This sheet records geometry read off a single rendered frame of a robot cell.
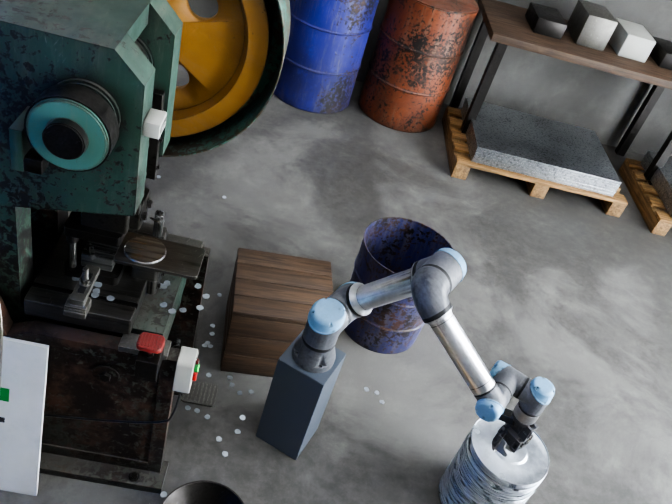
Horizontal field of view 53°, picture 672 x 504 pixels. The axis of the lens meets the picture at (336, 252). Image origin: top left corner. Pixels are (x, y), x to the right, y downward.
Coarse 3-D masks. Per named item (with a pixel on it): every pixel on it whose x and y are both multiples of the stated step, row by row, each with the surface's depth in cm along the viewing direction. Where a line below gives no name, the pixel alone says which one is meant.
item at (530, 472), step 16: (480, 432) 243; (496, 432) 244; (480, 448) 237; (528, 448) 243; (544, 448) 244; (496, 464) 234; (512, 464) 235; (528, 464) 237; (512, 480) 230; (528, 480) 232
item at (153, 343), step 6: (144, 336) 184; (150, 336) 184; (156, 336) 185; (162, 336) 185; (138, 342) 182; (144, 342) 182; (150, 342) 183; (156, 342) 183; (162, 342) 184; (138, 348) 181; (144, 348) 181; (150, 348) 181; (156, 348) 182; (162, 348) 183
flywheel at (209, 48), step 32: (224, 0) 194; (256, 0) 191; (192, 32) 201; (224, 32) 200; (256, 32) 196; (192, 64) 207; (224, 64) 207; (256, 64) 202; (192, 96) 214; (224, 96) 209; (192, 128) 217
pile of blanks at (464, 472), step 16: (464, 448) 243; (464, 464) 241; (480, 464) 233; (448, 480) 252; (464, 480) 241; (480, 480) 236; (496, 480) 231; (448, 496) 251; (464, 496) 244; (480, 496) 239; (496, 496) 235; (512, 496) 235; (528, 496) 239
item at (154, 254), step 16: (128, 240) 208; (144, 240) 209; (160, 240) 212; (128, 256) 202; (144, 256) 204; (160, 256) 205; (176, 256) 208; (192, 256) 210; (144, 272) 205; (160, 272) 202; (176, 272) 203; (192, 272) 204
